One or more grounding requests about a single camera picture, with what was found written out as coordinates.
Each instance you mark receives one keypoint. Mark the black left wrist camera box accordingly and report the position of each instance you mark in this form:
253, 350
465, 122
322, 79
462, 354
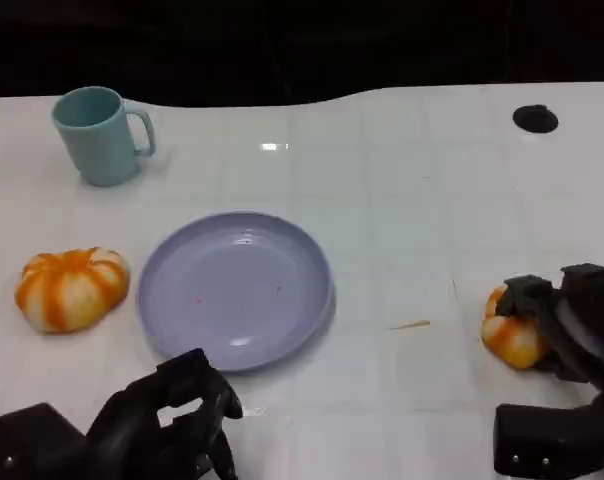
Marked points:
37, 445

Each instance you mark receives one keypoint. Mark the pale green mug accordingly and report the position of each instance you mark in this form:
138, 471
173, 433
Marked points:
102, 150

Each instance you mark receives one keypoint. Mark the orange and white bread roll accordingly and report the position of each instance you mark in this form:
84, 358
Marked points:
512, 345
67, 295

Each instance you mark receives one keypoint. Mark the lilac plate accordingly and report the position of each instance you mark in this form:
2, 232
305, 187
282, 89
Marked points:
232, 290

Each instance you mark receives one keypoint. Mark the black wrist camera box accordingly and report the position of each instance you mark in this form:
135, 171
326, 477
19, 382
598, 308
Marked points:
552, 440
37, 445

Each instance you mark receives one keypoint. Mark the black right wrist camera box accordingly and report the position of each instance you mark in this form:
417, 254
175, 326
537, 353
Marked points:
552, 440

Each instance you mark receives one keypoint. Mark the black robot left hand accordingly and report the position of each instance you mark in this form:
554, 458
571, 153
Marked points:
137, 430

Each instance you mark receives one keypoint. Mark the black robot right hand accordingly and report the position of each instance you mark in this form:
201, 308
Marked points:
587, 330

